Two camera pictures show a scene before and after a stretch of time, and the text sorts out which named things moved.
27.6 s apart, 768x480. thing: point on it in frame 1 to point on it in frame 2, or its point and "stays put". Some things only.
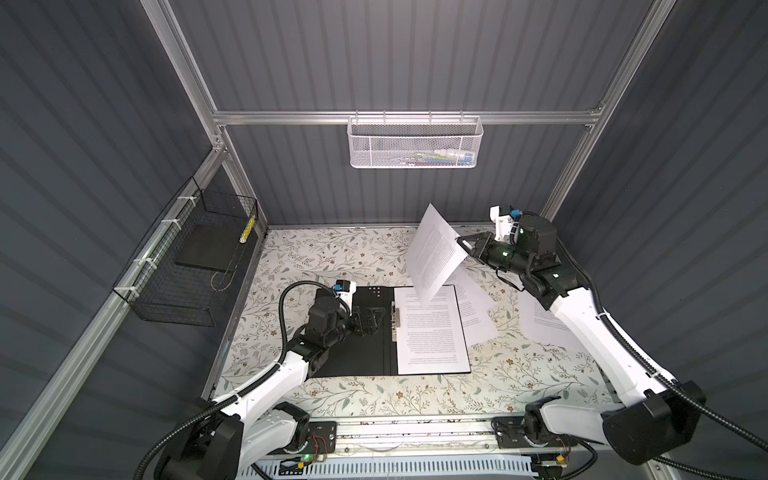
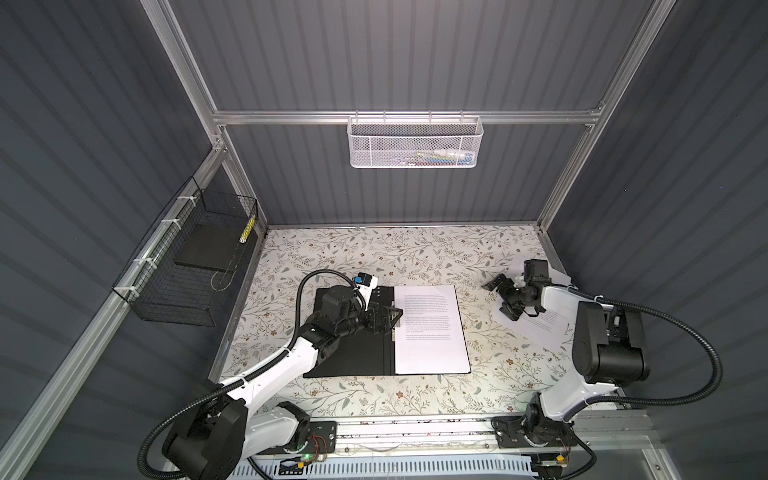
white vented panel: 392,468 stays put
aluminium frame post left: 163,20 stays put
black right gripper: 484,240 to 514,312
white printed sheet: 429,336 stays put
